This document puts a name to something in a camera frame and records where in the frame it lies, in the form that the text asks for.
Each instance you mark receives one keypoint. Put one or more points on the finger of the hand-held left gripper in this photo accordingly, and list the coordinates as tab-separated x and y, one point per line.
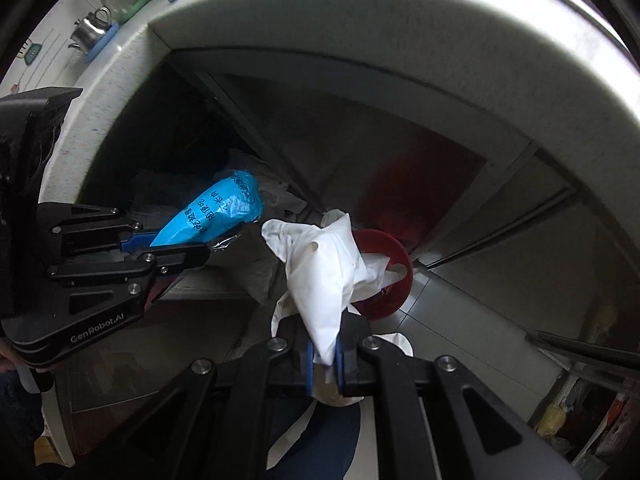
135	241
175	260

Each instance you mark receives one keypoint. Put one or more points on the blue tissue pack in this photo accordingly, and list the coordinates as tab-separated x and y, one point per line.
210	215

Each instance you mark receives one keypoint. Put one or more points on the steel teapot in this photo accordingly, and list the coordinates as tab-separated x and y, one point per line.
90	32

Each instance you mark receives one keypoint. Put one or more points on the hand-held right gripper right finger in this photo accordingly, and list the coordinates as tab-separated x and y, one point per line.
356	370

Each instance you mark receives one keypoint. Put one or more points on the red plastic bin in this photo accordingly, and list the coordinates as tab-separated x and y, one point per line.
385	305

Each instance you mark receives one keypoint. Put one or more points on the blue jeans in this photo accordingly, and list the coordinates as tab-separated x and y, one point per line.
310	440

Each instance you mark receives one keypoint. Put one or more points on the white rubber glove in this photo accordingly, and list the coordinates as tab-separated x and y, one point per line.
325	270

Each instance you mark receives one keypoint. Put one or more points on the yellow plastic item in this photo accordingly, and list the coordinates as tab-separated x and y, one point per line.
550	417

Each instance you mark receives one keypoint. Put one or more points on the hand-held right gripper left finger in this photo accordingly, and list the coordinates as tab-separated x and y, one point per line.
295	370

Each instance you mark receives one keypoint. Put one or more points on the green plastic tray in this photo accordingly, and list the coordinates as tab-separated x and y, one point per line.
137	7

